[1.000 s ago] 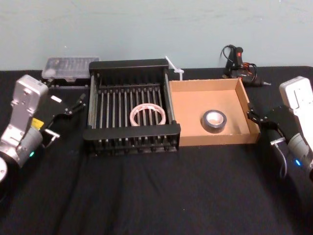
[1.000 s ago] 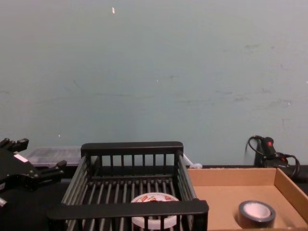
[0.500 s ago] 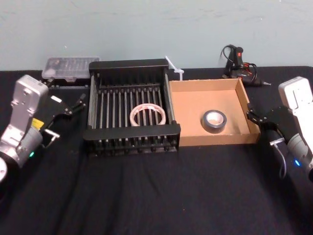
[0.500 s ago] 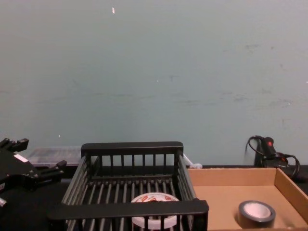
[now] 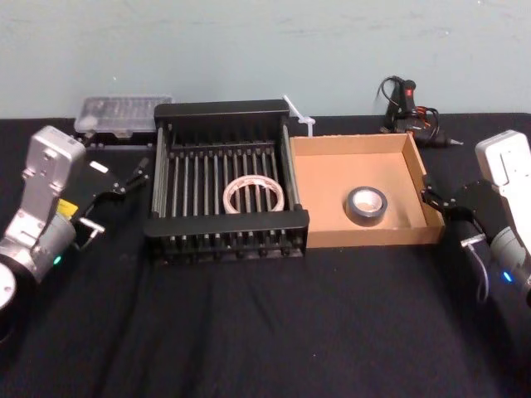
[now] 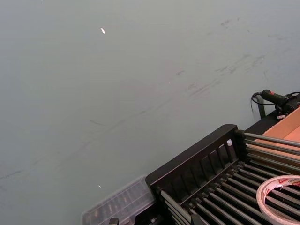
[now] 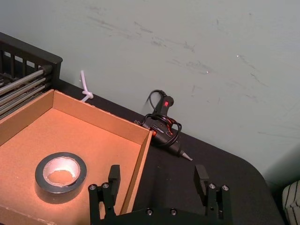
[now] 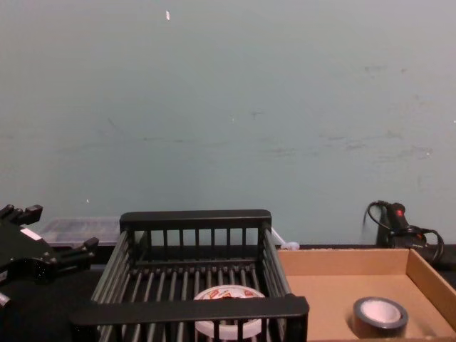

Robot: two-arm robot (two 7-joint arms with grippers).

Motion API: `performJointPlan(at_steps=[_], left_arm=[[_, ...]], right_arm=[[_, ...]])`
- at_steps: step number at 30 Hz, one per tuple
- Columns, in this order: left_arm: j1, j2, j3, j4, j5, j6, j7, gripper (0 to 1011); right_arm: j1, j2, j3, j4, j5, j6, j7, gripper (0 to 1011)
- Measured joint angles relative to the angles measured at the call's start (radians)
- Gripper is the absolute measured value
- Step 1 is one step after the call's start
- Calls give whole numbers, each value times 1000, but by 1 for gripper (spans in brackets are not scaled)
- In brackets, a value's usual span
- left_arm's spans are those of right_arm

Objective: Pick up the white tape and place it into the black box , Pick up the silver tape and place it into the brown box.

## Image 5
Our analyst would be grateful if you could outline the roll of white tape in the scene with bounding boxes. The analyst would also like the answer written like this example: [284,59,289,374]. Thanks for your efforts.
[222,174,286,216]

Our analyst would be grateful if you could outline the thin dark right gripper cable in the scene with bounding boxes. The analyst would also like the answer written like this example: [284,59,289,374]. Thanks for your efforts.
[461,234,490,303]

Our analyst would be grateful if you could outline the roll of silver tape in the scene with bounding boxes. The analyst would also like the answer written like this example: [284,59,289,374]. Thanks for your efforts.
[343,186,389,228]

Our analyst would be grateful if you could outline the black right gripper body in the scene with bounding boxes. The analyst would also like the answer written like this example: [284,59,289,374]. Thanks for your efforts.
[450,180,510,242]

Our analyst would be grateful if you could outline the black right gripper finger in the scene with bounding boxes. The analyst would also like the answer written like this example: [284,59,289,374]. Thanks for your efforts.
[420,173,458,214]

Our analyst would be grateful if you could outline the clear plastic case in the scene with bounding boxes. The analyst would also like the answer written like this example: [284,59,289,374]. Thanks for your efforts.
[71,95,173,150]

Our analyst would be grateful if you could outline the black rack with steel bars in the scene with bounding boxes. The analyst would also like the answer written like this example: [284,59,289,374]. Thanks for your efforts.
[142,98,311,267]

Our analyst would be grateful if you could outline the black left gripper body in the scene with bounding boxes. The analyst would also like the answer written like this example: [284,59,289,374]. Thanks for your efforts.
[58,151,127,225]

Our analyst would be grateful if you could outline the black table cloth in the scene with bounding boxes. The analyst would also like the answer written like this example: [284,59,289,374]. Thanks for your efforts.
[0,111,531,398]

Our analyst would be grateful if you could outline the shallow brown cardboard tray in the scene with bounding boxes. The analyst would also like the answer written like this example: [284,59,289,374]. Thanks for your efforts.
[289,132,446,250]

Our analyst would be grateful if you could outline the black corded tool red switch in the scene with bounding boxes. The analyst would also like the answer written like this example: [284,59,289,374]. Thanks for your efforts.
[376,76,464,148]

